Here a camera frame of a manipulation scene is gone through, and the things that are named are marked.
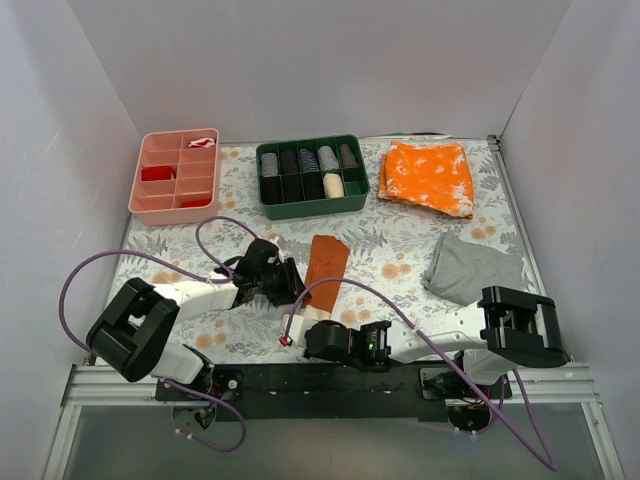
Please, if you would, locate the grey striped rolled sock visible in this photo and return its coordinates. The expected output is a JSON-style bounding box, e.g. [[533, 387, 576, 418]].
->
[[261, 152, 279, 178]]

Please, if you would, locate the green divided organiser box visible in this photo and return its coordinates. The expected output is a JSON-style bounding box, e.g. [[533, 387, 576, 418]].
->
[[256, 134, 370, 220]]

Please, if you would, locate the cream rolled sock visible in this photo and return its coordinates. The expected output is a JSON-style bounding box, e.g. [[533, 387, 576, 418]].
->
[[323, 173, 345, 199]]

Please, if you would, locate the grey folded cloth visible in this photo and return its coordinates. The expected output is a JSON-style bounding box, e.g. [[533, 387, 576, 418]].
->
[[422, 232, 524, 306]]

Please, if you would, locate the black rolled sock front right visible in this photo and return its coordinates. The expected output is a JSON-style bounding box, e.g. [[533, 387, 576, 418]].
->
[[302, 172, 325, 201]]

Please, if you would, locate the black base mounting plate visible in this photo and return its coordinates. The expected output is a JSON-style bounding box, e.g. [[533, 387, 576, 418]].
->
[[155, 362, 496, 433]]

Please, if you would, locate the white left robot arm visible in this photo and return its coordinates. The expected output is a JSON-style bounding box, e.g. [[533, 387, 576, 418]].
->
[[86, 239, 310, 400]]

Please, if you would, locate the black rolled sock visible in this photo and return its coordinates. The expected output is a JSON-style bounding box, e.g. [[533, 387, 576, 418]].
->
[[261, 176, 283, 205], [281, 174, 304, 203], [302, 172, 325, 201], [279, 150, 300, 175]]

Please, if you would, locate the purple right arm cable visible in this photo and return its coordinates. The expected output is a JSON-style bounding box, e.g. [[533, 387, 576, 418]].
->
[[279, 277, 559, 472]]

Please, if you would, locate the blue striped rolled sock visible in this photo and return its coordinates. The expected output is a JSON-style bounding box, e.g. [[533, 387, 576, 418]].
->
[[298, 148, 320, 173]]

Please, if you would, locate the red white rolled underwear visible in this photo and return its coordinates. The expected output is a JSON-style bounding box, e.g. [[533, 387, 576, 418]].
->
[[187, 137, 217, 149]]

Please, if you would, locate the black rolled sock front left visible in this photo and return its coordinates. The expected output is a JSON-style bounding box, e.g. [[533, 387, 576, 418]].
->
[[261, 176, 283, 205]]

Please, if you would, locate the floral patterned table mat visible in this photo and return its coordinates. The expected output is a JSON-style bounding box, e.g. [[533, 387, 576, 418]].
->
[[95, 141, 559, 365]]

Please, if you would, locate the white grey striped sock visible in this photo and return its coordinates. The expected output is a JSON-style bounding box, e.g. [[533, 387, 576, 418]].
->
[[318, 145, 340, 171]]

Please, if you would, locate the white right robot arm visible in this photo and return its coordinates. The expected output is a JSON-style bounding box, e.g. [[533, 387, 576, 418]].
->
[[289, 286, 569, 398]]

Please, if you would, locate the pink divided organiser box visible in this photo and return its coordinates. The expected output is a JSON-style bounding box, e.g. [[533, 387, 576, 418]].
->
[[128, 128, 221, 226]]

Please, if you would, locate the orange white patterned cloth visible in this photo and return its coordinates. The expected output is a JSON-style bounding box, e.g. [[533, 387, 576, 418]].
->
[[378, 141, 474, 218]]

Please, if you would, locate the black rolled sock front middle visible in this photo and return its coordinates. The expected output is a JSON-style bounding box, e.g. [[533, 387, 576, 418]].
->
[[281, 174, 304, 203]]

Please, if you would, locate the dark grey rolled sock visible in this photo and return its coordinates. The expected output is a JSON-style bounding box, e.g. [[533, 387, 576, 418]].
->
[[339, 143, 358, 169]]

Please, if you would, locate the orange and cream underwear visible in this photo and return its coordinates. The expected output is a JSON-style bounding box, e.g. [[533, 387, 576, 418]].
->
[[303, 235, 350, 320]]

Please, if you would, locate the red rolled underwear front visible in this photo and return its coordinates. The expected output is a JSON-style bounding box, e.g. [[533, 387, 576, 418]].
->
[[180, 199, 212, 208]]

